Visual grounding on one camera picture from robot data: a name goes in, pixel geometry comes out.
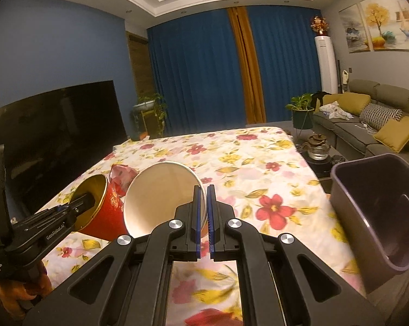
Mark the red cup with gold lining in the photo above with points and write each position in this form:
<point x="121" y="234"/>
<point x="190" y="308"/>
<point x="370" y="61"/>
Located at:
<point x="109" y="217"/>

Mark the white lined paper cup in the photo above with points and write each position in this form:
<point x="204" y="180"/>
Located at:
<point x="157" y="197"/>

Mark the white handheld vacuum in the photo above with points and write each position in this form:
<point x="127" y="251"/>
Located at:
<point x="344" y="78"/>

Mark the black television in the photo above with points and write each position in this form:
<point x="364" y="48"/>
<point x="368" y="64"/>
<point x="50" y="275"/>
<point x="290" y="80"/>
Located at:
<point x="55" y="125"/>

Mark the white cloth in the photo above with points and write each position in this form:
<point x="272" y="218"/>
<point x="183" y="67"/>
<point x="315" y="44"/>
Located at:
<point x="335" y="110"/>

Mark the dark cloth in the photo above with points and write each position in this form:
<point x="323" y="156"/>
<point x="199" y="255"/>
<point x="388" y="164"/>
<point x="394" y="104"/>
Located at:
<point x="318" y="98"/>

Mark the white standing air conditioner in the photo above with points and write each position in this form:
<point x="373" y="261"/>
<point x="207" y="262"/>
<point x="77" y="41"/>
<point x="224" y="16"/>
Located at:
<point x="326" y="64"/>

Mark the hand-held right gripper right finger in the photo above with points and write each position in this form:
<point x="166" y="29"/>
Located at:
<point x="211" y="220"/>

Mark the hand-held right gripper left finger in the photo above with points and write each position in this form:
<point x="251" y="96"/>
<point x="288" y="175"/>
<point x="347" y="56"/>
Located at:
<point x="197" y="220"/>

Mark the gold plant stand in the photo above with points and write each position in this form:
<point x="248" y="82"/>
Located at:
<point x="153" y="122"/>

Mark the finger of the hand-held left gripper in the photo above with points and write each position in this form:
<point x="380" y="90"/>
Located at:
<point x="85" y="219"/>
<point x="87" y="201"/>

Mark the grey sofa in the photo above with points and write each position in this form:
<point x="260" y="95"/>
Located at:
<point x="350" y="132"/>

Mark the floral tablecloth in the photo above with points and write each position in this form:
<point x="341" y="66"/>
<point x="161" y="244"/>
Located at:
<point x="259" y="163"/>

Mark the patterned grey cushion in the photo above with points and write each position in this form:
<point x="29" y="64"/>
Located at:
<point x="381" y="116"/>

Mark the artificial flower bouquet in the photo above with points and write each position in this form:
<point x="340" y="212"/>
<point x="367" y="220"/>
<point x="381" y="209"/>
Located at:
<point x="318" y="24"/>

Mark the yellow tree painting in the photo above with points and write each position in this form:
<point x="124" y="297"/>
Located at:
<point x="379" y="23"/>

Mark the orange curtain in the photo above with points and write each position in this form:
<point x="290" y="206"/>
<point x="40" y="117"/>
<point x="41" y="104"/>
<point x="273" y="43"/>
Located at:
<point x="248" y="64"/>

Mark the potted plant in white pot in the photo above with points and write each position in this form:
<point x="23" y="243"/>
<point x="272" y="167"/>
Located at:
<point x="145" y="105"/>

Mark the grey landscape painting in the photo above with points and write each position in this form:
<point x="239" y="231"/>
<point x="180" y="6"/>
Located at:
<point x="353" y="30"/>

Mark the brown wooden door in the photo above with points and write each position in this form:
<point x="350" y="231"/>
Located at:
<point x="138" y="71"/>

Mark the grey trash bin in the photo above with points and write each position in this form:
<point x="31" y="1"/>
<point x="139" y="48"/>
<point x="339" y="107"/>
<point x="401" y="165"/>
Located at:
<point x="378" y="197"/>

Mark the plant in green pot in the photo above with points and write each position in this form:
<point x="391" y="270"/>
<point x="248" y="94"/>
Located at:
<point x="303" y="115"/>

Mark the person's left hand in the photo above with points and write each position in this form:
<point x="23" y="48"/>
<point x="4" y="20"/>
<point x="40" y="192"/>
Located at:
<point x="38" y="278"/>

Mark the dark coffee table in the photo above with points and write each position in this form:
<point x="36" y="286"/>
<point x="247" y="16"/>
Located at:
<point x="321" y="168"/>

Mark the glass teapot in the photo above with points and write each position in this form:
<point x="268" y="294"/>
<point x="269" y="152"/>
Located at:
<point x="316" y="149"/>

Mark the blue curtain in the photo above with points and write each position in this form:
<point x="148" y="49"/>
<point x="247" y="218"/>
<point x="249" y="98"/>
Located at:
<point x="194" y="71"/>
<point x="286" y="61"/>

